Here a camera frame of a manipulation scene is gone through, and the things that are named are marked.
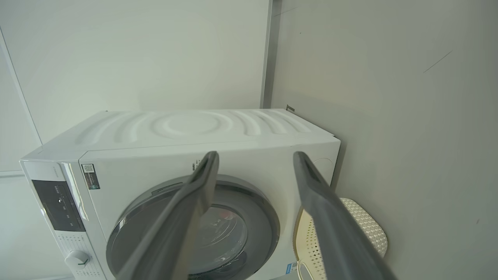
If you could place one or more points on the round glass washing machine door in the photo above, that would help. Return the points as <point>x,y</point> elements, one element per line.
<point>256,217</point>

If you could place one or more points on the white front-load washing machine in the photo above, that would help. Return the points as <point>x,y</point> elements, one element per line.
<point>175,128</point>

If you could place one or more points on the black QR code sticker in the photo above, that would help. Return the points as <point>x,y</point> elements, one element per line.
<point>90,177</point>

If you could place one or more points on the cream perforated laundry basket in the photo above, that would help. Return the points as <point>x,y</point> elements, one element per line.
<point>373,229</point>

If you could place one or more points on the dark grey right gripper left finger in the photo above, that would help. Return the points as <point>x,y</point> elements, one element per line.
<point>175,225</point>

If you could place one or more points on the black washer display panel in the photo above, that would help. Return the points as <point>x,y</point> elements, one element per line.
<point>58,206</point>

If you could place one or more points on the white washing machine dial knob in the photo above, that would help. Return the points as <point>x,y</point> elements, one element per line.
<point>77,259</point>

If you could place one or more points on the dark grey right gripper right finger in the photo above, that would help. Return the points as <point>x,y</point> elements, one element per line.
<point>330,225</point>

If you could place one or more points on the blue white energy label sticker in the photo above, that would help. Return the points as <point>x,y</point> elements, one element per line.
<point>291,267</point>

